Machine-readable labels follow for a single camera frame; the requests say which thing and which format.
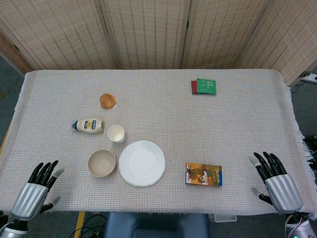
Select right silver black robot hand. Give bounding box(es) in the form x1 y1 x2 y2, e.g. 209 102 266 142
248 151 305 214

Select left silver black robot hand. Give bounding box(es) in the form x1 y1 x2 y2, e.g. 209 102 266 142
10 160 65 222

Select beige bowl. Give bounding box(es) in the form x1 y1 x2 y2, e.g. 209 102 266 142
87 149 116 178

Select white paper cup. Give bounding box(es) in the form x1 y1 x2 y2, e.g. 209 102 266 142
107 124 126 144

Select large white plate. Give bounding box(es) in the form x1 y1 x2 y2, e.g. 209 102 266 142
118 140 166 187

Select orange jelly cup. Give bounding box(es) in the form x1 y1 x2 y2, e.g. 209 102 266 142
99 93 117 110

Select colourful snack box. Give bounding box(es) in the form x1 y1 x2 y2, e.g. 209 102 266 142
184 162 223 188

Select mayonnaise squeeze bottle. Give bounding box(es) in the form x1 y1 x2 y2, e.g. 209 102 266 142
71 119 105 135

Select white power strip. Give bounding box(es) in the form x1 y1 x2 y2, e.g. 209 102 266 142
300 71 317 84

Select blue padded seat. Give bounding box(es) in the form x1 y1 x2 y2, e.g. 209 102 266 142
103 212 211 238

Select green card box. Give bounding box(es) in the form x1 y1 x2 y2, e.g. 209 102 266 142
197 78 218 95

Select white woven tablecloth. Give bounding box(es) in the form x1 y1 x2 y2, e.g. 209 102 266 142
0 68 317 217

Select woven bamboo screen panel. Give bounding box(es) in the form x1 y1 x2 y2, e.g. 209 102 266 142
98 0 193 70
235 0 317 87
0 0 119 70
180 0 272 69
0 31 34 74

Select black floor cables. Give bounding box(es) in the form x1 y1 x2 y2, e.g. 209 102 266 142
83 214 107 238

